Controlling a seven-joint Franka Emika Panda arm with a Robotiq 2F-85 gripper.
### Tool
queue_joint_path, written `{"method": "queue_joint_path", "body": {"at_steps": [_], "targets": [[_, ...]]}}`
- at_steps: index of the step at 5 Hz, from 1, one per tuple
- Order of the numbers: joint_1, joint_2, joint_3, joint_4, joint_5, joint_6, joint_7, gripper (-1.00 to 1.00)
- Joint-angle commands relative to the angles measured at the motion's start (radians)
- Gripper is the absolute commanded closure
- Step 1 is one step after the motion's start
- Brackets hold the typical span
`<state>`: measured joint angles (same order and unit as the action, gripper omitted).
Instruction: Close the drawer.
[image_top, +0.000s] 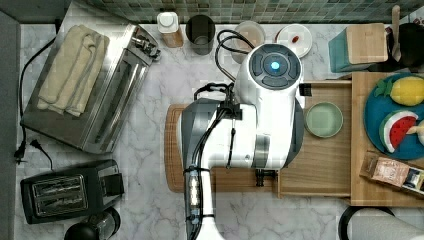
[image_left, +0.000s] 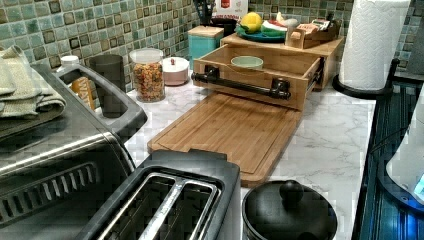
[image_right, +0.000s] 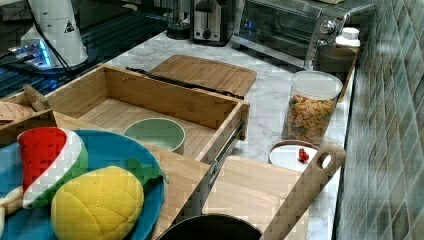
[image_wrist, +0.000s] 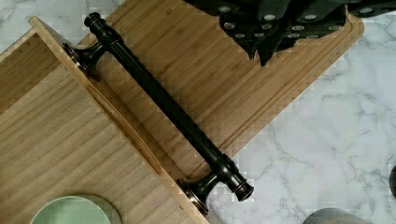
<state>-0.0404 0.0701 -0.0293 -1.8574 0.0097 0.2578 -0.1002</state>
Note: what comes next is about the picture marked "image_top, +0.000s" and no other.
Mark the plush watermelon slice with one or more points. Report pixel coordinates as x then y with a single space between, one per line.
394 127

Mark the teal box bamboo lid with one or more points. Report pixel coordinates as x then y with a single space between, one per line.
357 47

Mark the clear cereal container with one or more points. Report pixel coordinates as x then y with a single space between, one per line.
253 32

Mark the white lid red knob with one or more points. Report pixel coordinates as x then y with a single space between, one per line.
296 37

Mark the black coffee grinder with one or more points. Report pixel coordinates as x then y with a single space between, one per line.
100 226

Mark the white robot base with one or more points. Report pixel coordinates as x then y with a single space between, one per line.
375 223

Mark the white lidded spice jar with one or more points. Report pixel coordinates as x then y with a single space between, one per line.
169 28

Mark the black utensil pot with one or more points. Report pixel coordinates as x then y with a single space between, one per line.
411 40

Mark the blue round plate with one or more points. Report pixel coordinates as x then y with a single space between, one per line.
378 106

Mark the black cylindrical cup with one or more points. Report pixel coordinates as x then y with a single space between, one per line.
200 31

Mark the stainless steel toaster oven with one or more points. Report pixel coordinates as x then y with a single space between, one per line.
130 52

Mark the wooden drawer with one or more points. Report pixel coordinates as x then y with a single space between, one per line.
322 167

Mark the cream plush toy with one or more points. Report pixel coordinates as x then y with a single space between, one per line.
419 131

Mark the green ceramic plate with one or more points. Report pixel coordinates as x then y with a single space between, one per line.
324 119

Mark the black two-slot toaster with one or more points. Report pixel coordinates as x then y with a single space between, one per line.
75 191

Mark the beige folded towel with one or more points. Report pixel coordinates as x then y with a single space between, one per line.
74 71

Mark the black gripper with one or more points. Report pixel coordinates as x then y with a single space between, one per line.
262 174

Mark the yellow plush lemon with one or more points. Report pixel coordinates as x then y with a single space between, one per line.
407 91

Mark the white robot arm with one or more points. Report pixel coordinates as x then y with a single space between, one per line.
258 124

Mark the wooden cutting board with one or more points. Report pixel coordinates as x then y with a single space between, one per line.
233 180

